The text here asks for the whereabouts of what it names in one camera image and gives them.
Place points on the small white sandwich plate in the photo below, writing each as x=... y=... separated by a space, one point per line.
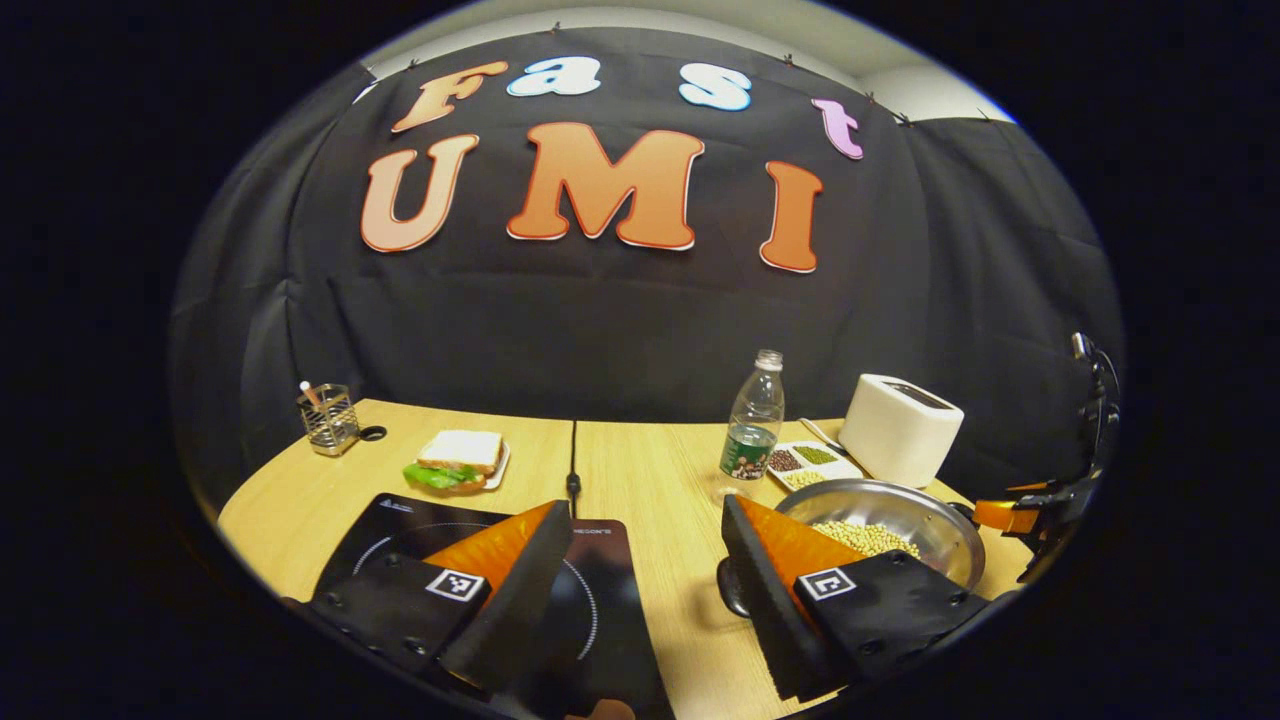
x=499 y=468

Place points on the clear plastic water bottle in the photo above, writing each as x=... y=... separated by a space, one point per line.
x=752 y=430

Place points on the white toaster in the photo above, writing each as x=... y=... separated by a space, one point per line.
x=895 y=435

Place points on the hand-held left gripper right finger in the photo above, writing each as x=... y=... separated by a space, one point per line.
x=775 y=620

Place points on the stainless steel pot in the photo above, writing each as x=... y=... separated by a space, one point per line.
x=920 y=510

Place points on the white divided bean dish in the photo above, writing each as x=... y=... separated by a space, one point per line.
x=812 y=462

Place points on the sandwich with lettuce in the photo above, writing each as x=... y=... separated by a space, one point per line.
x=455 y=458

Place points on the black induction cooktop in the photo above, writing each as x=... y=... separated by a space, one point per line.
x=400 y=525

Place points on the small black round cap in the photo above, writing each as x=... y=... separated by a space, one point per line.
x=373 y=433

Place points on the black backdrop cloth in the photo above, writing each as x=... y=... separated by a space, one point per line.
x=600 y=330

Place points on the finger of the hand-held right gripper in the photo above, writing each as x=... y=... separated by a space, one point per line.
x=1005 y=516

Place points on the pile of soybeans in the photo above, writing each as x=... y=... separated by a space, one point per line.
x=865 y=537

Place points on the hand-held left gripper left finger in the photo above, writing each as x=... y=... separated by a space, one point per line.
x=520 y=620

